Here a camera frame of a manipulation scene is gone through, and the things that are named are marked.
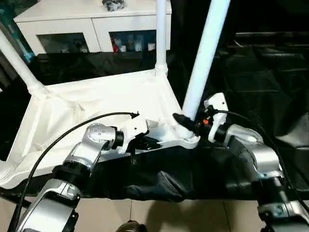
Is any white upturned plastic table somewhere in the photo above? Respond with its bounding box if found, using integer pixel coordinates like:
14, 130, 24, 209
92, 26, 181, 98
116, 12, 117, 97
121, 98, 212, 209
0, 66, 201, 191

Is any black glossy mat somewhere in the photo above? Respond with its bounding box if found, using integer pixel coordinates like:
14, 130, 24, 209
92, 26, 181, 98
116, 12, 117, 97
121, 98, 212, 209
0, 45, 309, 203

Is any black left robot foot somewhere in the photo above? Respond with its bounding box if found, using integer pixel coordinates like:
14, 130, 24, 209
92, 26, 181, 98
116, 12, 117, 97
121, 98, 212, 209
115, 220, 147, 232

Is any black glossy tv stand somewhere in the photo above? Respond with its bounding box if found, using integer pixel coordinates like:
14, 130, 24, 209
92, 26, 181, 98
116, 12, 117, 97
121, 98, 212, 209
234, 31, 309, 47

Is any white glass-door cabinet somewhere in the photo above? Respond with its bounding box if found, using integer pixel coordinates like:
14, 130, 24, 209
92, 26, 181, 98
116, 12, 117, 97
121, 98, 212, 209
14, 0, 173, 55

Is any grey curtain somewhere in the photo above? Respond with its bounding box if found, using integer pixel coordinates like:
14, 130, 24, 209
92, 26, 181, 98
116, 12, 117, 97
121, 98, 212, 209
0, 14, 35, 86

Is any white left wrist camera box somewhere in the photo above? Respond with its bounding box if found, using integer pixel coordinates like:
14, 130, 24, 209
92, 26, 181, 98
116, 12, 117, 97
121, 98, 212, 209
117, 115, 149, 155

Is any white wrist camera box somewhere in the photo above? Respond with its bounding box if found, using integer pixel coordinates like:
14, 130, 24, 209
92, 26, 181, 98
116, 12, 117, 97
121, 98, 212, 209
117, 115, 149, 155
203, 92, 229, 143

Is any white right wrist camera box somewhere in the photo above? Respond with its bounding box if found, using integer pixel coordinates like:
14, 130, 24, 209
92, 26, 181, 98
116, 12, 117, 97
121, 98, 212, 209
203, 92, 229, 143

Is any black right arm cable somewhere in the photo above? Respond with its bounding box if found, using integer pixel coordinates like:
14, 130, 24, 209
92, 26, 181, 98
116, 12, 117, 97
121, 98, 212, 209
209, 109, 308, 204

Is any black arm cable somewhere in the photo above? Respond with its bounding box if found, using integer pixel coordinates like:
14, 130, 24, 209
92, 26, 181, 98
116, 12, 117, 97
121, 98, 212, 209
209, 109, 308, 204
13, 110, 141, 232

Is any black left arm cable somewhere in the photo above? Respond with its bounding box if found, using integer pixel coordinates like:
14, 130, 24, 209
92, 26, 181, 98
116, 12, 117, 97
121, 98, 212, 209
13, 110, 141, 232

